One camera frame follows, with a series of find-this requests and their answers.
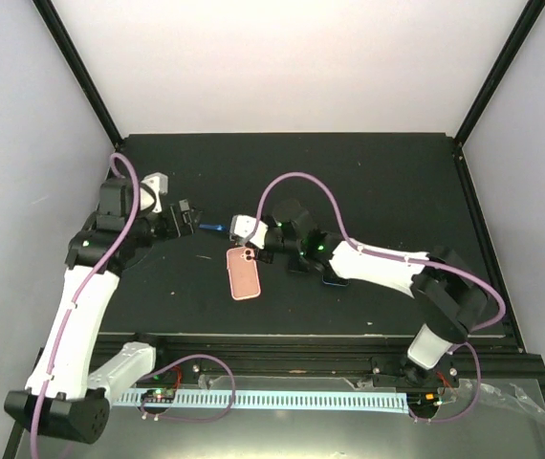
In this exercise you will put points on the black frame post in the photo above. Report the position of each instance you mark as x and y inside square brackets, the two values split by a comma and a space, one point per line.
[64, 42]
[501, 65]

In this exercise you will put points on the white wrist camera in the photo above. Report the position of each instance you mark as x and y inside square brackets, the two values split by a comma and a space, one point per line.
[152, 188]
[243, 230]

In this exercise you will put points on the circuit board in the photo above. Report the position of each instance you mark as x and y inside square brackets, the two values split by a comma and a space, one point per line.
[158, 396]
[423, 399]

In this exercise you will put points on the pink phone case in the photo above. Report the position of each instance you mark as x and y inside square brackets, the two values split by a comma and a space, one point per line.
[243, 273]

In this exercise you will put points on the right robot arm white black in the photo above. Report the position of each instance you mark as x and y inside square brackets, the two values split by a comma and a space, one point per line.
[450, 297]

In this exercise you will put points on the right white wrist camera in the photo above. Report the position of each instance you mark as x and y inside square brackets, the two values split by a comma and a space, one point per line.
[243, 230]

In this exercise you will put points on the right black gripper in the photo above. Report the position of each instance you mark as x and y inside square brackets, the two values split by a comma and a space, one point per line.
[266, 258]

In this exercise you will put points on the blue smartphone black screen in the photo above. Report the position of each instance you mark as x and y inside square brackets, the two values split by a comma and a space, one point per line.
[335, 281]

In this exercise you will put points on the left black frame post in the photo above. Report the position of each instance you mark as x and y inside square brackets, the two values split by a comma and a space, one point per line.
[64, 42]

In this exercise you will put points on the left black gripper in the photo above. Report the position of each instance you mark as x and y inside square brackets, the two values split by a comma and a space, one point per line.
[174, 229]

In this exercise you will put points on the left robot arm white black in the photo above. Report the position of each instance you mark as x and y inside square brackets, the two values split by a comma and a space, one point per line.
[63, 397]

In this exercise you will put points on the white slotted cable duct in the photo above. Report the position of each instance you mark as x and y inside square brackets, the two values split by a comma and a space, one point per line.
[275, 400]

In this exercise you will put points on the blue phone case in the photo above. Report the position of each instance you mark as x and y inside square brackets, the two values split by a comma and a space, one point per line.
[213, 228]

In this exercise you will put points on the right circuit board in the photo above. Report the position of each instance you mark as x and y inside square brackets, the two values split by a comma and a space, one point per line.
[423, 399]

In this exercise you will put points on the black aluminium frame rail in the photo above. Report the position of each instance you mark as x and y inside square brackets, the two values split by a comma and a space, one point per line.
[382, 360]

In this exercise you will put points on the left circuit board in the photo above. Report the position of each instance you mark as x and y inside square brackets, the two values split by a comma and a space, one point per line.
[158, 396]

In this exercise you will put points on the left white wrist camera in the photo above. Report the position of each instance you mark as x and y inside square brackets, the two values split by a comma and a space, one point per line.
[152, 188]

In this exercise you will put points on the right black frame post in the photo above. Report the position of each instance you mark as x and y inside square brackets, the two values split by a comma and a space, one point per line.
[501, 65]

